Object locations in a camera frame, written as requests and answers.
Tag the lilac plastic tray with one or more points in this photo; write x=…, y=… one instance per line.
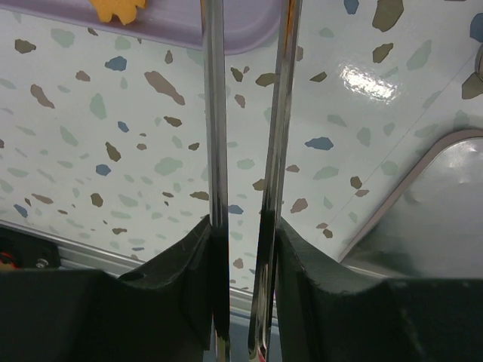
x=247, y=24

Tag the flower cookie bottom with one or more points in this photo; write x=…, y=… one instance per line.
x=124, y=10

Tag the silver tin lid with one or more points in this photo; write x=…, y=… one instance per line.
x=430, y=226

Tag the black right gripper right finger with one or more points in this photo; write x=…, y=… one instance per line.
x=328, y=312

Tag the metal serving tongs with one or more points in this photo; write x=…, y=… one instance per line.
x=248, y=100

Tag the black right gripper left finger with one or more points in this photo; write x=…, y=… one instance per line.
x=174, y=307

